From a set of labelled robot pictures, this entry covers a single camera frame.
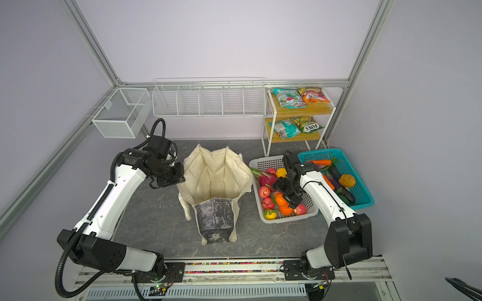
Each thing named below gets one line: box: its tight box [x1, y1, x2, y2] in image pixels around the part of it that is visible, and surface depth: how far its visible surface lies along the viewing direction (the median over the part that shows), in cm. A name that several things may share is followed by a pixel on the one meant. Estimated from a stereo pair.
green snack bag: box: [290, 115, 325, 134], surface depth 104 cm
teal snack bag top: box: [272, 87, 308, 110], surface depth 90 cm
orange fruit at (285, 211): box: [279, 205, 294, 216], surface depth 86 cm
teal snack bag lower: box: [268, 118, 302, 140], surface depth 101 cm
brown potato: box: [338, 174, 356, 188], surface depth 92 cm
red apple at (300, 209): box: [293, 203, 307, 216], surface depth 86 cm
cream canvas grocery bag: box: [177, 144, 254, 246], surface depth 81 cm
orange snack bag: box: [297, 87, 332, 104], surface depth 90 cm
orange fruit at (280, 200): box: [274, 192, 290, 207], surface depth 84 cm
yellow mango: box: [276, 167, 288, 179], surface depth 96 cm
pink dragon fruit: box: [249, 167, 279, 188], surface depth 93 cm
